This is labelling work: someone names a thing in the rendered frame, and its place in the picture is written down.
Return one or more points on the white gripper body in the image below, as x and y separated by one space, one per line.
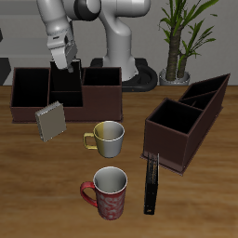
64 55

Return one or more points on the black book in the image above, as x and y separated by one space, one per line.
151 189

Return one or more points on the yellow and white mug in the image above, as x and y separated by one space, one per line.
108 144

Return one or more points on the dark brown desk caddy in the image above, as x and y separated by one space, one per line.
102 103
169 142

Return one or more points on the red patterned mug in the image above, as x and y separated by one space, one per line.
111 201

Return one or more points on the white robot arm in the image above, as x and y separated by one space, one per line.
116 46

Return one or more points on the grey notebook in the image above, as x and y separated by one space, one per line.
51 122

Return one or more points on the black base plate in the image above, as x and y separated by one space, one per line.
145 79

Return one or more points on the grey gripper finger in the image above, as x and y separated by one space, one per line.
71 68

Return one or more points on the green pot plant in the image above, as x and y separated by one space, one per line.
173 52

